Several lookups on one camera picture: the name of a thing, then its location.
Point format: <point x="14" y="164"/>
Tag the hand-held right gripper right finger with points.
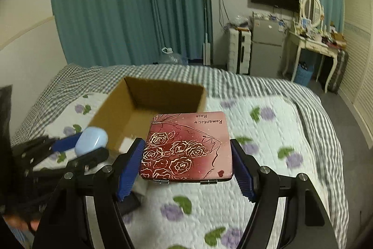
<point x="243" y="173"/>

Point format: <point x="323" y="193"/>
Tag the wide teal curtain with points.
<point x="116" y="4"/>

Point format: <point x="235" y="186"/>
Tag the blue plastic basket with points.
<point x="303" y="74"/>

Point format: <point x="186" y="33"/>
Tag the pink rose-print tin case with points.
<point x="186" y="147"/>

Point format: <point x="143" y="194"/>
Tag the white floral quilt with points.
<point x="276" y="132"/>

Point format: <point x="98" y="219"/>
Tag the white louvered wardrobe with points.
<point x="358" y="47"/>

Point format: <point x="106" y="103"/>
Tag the white ribbed suitcase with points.
<point x="238" y="50"/>

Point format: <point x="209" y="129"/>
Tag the light blue earbuds case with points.
<point x="91" y="140"/>

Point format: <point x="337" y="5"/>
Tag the white dressing table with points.
<point x="309" y="46"/>

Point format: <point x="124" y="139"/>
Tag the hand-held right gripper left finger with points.
<point x="130" y="170"/>

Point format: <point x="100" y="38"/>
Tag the brown cardboard box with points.
<point x="163" y="97"/>

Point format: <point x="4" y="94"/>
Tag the small black flat object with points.
<point x="130" y="204"/>

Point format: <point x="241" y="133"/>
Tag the white oval mirror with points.
<point x="312" y="9"/>

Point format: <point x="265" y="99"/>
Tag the clear water jug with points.
<point x="172" y="57"/>

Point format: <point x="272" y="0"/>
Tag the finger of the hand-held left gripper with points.
<point x="92" y="158"/>
<point x="66" y="144"/>

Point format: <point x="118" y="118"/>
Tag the person's left hand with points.
<point x="22" y="222"/>

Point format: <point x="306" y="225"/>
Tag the silver small fridge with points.
<point x="266" y="47"/>

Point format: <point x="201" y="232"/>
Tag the dark patterned suitcase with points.
<point x="339" y="71"/>

